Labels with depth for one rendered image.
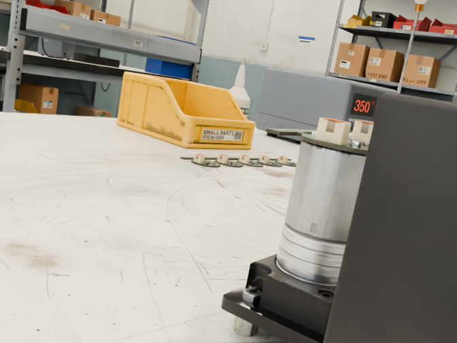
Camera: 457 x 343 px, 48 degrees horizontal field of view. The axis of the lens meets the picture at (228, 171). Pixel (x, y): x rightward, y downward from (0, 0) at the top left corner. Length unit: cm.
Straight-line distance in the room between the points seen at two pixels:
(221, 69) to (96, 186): 592
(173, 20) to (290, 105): 570
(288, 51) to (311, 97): 505
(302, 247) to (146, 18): 595
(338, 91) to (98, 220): 47
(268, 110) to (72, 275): 58
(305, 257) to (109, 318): 6
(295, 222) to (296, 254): 1
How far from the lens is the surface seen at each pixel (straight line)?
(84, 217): 25
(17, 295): 17
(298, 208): 15
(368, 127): 17
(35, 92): 491
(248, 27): 607
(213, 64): 629
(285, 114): 72
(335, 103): 66
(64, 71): 291
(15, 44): 270
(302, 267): 16
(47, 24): 275
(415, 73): 470
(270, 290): 15
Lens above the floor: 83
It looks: 11 degrees down
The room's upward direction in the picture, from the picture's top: 10 degrees clockwise
